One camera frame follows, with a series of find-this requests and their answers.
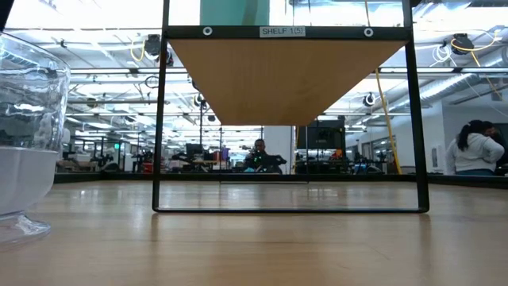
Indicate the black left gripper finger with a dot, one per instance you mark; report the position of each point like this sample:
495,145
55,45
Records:
4,10

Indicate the clear glass cup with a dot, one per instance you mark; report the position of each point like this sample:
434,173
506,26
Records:
31,99

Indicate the teal mug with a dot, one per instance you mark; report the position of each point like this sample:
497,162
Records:
234,12

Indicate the white shelf label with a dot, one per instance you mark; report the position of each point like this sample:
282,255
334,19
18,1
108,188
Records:
282,31

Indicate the person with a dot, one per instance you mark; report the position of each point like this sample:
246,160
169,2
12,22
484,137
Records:
474,153
501,139
260,157

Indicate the black table frame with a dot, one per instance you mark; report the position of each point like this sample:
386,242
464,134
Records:
99,177

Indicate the wooden shelf with black frame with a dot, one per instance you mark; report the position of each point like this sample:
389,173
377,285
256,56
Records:
278,79

